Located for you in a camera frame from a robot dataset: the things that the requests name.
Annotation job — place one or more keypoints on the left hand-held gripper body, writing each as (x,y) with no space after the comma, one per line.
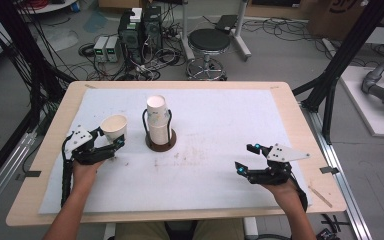
(78,140)

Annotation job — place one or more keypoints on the white platform board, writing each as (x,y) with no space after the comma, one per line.
(366,106)

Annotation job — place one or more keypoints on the white stand leg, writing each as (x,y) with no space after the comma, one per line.
(186,33)
(241,33)

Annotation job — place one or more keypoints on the cardboard box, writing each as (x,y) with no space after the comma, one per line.
(333,18)

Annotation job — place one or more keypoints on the white foam mat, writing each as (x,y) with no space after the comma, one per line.
(213,133)

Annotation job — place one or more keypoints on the black laptop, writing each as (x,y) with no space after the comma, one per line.
(226,22)

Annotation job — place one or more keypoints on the black chair seat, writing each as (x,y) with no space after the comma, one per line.
(180,231)

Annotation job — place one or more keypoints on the aluminium rail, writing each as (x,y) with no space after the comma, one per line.
(3,173)
(346,186)

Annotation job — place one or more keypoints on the black computer tower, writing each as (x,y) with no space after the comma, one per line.
(152,28)
(130,38)

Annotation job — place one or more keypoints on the person's left hand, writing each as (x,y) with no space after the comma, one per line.
(85,176)

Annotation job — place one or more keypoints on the small white box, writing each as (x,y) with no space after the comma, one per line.
(136,15)

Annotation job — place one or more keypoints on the grey power supply unit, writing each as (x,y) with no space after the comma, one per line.
(100,49)
(112,49)

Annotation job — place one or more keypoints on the black clamp parts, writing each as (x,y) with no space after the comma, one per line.
(333,225)

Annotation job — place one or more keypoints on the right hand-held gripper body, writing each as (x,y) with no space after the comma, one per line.
(285,153)

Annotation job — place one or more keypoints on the black tape strip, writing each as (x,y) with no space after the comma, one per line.
(330,170)
(32,173)

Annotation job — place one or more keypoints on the single white paper cup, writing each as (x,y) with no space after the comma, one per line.
(115,126)

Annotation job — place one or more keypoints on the black metal frame stand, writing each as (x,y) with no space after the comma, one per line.
(346,50)
(23,50)

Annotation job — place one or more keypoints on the person's right hand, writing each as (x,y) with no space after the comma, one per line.
(283,191)

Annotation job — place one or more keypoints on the person's leg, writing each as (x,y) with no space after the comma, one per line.
(140,232)
(218,230)

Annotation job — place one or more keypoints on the white table leg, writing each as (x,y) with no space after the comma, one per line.
(250,228)
(110,231)

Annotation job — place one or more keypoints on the stack of white paper cups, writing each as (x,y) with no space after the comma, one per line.
(158,121)

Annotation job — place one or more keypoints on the person's right leg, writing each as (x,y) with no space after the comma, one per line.
(218,230)

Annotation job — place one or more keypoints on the white round table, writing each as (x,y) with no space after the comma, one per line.
(51,6)

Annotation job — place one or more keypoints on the thin wooden stick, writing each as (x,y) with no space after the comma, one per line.
(320,196)

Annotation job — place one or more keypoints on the black round stool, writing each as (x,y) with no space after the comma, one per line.
(209,40)

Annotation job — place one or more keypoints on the person's left leg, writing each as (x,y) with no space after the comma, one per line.
(140,232)

